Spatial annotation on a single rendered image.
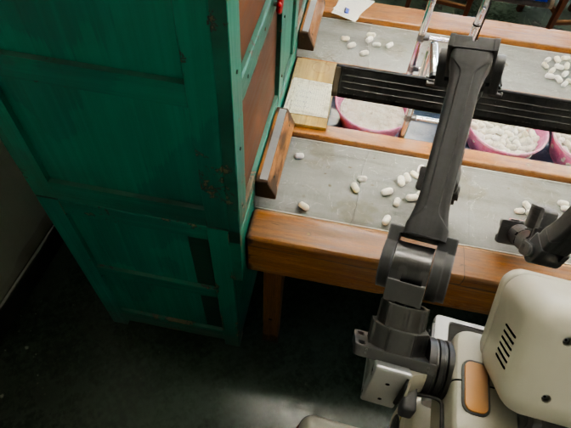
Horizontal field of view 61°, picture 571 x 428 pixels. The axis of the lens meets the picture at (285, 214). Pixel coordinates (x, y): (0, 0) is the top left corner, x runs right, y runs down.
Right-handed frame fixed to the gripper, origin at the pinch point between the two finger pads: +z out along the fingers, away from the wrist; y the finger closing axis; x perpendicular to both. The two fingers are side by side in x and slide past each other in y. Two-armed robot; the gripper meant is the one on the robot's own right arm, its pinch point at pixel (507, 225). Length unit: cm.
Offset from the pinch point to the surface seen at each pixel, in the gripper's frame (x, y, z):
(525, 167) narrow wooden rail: -15.3, -6.7, 17.5
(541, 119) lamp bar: -29.9, 4.0, -12.5
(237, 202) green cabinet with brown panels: 0, 71, -33
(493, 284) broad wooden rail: 13.1, 4.9, -15.2
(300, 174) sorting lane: -3, 61, 6
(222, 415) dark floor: 91, 74, 10
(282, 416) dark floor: 88, 53, 13
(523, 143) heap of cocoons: -22.0, -8.6, 30.1
